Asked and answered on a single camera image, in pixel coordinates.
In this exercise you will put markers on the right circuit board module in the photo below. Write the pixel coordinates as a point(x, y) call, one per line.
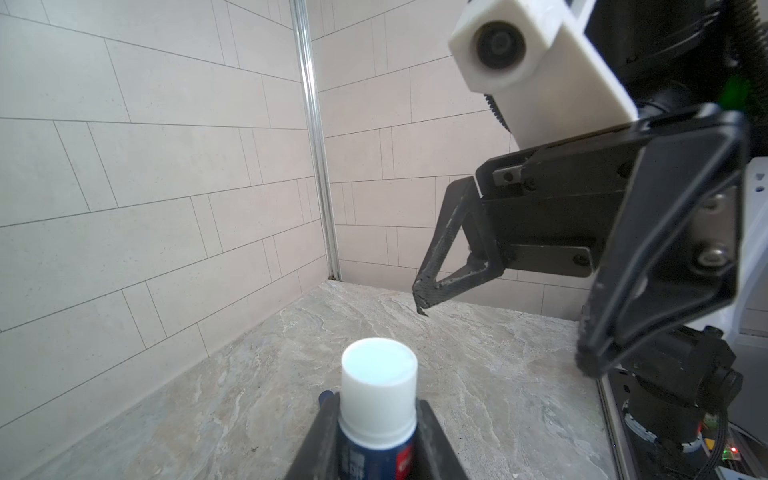
point(732, 458)

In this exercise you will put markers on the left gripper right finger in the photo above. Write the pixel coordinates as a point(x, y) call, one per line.
point(435, 458)

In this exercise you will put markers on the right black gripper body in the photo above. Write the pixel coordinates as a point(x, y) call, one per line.
point(553, 207)

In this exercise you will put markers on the blue glue stick cap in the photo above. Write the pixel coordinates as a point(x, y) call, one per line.
point(324, 396)

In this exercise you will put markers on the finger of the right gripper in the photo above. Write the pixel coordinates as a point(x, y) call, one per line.
point(463, 253)
point(672, 256)

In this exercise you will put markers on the blue white glue stick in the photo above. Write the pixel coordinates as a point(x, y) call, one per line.
point(377, 412)

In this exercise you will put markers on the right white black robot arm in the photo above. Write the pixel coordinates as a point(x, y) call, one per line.
point(670, 55)

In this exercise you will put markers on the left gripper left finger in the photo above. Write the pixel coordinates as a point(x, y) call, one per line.
point(317, 457)

